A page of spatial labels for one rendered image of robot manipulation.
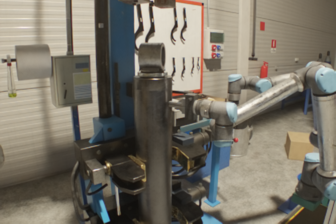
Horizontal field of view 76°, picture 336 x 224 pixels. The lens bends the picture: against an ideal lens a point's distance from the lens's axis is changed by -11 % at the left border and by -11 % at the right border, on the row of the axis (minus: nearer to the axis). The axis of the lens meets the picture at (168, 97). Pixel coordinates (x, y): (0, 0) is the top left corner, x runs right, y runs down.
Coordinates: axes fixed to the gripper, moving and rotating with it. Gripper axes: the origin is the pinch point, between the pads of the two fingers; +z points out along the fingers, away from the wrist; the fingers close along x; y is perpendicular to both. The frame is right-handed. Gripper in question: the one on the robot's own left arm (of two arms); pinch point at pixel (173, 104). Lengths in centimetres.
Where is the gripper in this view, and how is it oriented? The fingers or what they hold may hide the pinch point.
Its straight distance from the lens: 127.0
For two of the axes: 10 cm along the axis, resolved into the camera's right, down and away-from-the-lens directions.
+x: 0.0, 9.8, 2.1
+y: -5.2, 1.8, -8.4
